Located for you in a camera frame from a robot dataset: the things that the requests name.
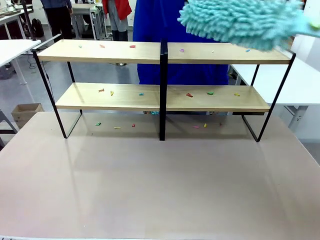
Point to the teal microfiber duster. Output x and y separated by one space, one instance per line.
237 22

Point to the white desk with grey legs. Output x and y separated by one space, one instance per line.
287 85

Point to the person in blue clothes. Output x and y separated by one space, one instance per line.
155 20

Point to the two-tier wooden metal shelf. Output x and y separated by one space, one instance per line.
163 100

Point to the teal fluffy item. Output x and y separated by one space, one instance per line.
154 113

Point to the light wooden shelf board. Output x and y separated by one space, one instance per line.
125 53
125 100

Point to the person in red vest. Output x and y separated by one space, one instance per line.
117 12

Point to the white background desk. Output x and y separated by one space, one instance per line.
85 10

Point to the person in black clothes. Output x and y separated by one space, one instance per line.
58 17

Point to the black backpack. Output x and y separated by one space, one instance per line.
38 28

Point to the black pole stand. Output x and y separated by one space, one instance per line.
29 22

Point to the white side table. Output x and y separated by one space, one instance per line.
15 48

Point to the cardboard box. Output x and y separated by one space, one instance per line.
25 115

